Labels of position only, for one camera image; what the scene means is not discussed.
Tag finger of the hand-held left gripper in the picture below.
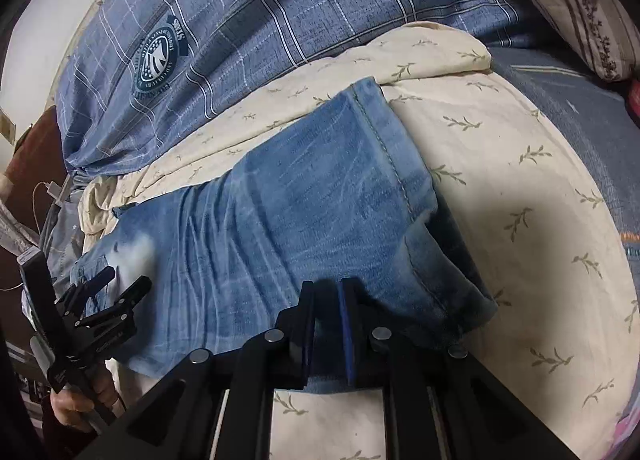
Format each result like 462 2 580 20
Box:
55 267 117 316
74 276 152 328

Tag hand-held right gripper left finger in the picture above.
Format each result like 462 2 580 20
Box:
75 280 317 460

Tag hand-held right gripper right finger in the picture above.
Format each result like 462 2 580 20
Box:
338 278 582 460

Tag light blue denim pants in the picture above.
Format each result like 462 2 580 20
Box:
70 76 499 395

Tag person's left hand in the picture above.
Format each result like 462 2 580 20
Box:
50 367 122 433

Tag grey star-print cloth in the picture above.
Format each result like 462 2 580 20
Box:
39 173 103 293

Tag white lace cloth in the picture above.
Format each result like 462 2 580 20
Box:
0 197 42 253

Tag brown wooden headboard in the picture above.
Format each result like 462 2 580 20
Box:
11 105 70 243

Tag cream leaf-print blanket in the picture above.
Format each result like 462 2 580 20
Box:
80 20 640 460

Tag blue plaid duvet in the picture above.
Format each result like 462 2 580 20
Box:
52 0 541 178

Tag blue-grey bedsheet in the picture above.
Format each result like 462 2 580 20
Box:
487 48 640 291

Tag white charger cable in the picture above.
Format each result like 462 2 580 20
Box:
31 179 65 237

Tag small wall plate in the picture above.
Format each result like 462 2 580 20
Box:
0 109 17 145

